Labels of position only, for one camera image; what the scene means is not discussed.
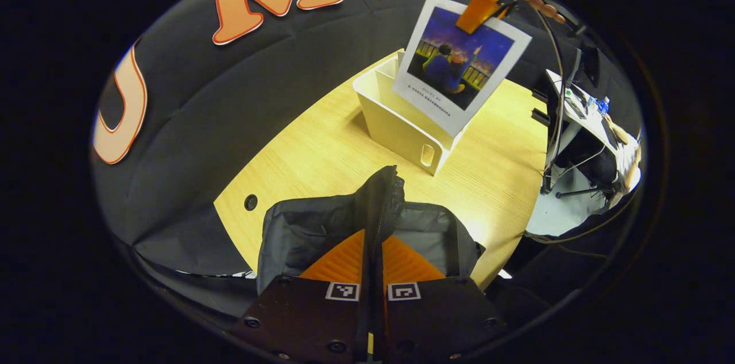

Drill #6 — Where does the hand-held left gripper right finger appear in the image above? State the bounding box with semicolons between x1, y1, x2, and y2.
373;232;509;362

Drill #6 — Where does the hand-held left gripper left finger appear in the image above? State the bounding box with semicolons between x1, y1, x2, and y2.
229;228;374;363

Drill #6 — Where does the blue night scene book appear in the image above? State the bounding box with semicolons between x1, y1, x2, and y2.
392;0;533;138

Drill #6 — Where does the black schoolbag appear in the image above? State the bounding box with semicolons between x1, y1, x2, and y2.
256;165;486;296

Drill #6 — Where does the white bookshelf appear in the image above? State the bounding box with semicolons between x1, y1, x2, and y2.
352;49;471;177

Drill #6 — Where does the white desk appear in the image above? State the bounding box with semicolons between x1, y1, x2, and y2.
544;68;621;169

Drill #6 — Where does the black backdrop cloth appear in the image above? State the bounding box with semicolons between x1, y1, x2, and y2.
92;0;626;319

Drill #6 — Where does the backdrop frame pole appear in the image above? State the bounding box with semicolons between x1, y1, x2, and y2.
534;5;568;195

